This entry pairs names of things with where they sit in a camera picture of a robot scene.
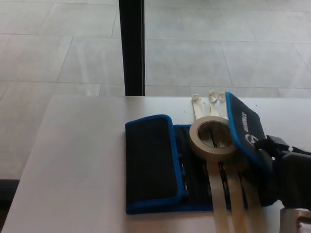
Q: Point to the black vertical pillar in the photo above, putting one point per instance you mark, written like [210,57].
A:
[133,48]

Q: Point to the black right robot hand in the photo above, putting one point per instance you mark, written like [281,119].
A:
[296,179]

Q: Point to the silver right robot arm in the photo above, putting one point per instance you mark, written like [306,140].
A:
[291,222]

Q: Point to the small blue-collared precision screwdriver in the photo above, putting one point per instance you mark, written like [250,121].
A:
[184,174]

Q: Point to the black blue-trimmed folding toolkit case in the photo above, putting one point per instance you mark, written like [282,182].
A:
[150,157]

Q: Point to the beige masking tape roll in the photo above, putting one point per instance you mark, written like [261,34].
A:
[201,153]

